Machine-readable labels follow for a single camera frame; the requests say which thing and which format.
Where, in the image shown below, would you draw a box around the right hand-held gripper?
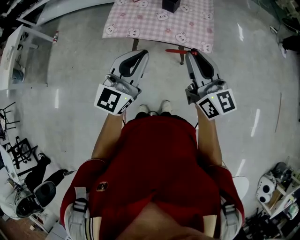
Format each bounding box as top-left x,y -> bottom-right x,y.
185,50 -> 237,121

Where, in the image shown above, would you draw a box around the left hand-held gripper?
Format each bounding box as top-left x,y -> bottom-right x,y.
94,50 -> 150,116

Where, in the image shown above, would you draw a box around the small black box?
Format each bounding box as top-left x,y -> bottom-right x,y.
162,0 -> 181,13

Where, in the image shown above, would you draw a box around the person's right forearm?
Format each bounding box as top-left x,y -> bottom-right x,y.
195,106 -> 224,166

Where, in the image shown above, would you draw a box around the person's left forearm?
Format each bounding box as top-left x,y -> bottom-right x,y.
91,112 -> 125,160

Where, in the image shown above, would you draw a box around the pink checked bunny tablecloth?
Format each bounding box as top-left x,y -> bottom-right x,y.
102,0 -> 215,54

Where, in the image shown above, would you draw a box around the person's black shorts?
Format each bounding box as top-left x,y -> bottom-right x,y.
134,111 -> 186,123

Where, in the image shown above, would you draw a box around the person's white right shoe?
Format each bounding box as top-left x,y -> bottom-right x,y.
160,100 -> 173,114

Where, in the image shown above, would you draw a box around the thin brown floor strip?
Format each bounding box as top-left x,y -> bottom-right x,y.
274,92 -> 282,134

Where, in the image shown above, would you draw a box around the white curved counter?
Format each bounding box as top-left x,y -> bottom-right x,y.
15,0 -> 116,27

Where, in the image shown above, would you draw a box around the person's red shirt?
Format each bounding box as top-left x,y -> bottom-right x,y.
60,116 -> 246,240

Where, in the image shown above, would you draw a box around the white desk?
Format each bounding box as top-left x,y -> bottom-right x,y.
0,24 -> 54,91

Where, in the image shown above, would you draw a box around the white round stool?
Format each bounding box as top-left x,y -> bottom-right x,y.
232,175 -> 250,203

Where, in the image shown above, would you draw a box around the black metal stool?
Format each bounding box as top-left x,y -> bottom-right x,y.
0,101 -> 21,131

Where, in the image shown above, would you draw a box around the white device with black eyes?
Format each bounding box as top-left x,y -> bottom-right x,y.
255,172 -> 278,203

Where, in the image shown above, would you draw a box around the black folding rack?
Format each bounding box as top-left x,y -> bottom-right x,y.
6,135 -> 38,177

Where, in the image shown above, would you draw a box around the white shelf with clutter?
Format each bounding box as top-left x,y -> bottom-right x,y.
257,161 -> 300,221

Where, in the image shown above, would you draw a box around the grey mesh office chair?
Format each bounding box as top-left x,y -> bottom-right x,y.
15,181 -> 57,218

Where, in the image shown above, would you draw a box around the person's face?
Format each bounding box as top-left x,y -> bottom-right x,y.
120,201 -> 238,240

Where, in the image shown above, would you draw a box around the grey right shoulder strap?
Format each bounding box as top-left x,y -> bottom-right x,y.
219,196 -> 243,240

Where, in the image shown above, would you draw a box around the grey shoulder strap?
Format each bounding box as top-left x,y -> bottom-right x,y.
219,196 -> 243,240
67,186 -> 91,240

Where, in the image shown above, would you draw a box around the grey left shoulder strap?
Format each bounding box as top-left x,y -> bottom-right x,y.
67,186 -> 91,240

